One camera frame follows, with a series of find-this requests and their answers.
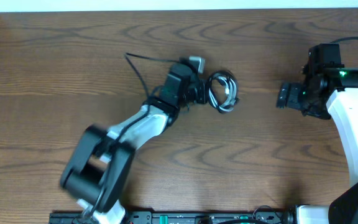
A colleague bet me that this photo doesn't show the white usb cable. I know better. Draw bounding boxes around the white usb cable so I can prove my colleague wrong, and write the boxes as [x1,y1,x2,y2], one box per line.
[208,75,239,112]

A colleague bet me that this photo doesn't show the black usb cable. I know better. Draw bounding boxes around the black usb cable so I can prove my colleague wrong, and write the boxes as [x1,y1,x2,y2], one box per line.
[206,70,240,114]

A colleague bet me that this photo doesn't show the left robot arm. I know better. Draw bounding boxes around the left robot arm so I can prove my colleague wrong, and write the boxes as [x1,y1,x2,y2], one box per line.
[60,58,206,223]

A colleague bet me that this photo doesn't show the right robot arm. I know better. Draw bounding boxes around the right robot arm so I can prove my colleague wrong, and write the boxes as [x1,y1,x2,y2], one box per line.
[276,42,358,223]

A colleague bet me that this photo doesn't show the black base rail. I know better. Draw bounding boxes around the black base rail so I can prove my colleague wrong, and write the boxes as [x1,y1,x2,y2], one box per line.
[48,210,282,224]

